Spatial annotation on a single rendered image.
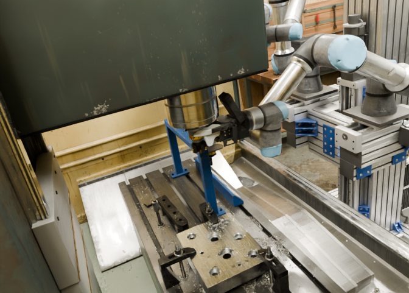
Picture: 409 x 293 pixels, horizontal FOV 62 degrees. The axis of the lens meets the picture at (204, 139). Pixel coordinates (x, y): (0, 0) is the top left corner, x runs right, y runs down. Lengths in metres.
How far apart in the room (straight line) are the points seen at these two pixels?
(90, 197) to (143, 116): 0.55
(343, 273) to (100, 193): 1.34
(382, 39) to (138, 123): 1.36
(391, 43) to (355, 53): 0.66
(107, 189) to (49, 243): 1.30
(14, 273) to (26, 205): 0.14
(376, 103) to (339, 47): 0.52
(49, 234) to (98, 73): 0.36
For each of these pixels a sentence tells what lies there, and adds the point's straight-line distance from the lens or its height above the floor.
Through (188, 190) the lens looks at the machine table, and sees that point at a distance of 1.72.
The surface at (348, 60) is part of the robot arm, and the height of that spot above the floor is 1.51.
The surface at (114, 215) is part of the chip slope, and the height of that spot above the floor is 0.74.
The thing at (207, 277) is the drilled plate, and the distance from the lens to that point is 1.14.
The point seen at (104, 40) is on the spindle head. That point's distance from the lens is 0.80.
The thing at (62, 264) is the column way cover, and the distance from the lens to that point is 0.86.
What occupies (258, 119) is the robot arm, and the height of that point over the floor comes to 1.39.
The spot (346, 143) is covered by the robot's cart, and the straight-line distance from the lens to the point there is 1.69.
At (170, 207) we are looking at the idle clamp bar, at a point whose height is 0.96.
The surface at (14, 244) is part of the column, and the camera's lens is 0.70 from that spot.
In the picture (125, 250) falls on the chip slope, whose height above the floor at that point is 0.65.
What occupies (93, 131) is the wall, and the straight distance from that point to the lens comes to 2.03.
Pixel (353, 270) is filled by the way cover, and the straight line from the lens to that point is 1.56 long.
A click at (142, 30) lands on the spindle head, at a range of 0.82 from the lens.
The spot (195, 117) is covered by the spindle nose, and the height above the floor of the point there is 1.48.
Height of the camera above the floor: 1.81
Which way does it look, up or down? 24 degrees down
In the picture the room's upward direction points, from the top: 10 degrees counter-clockwise
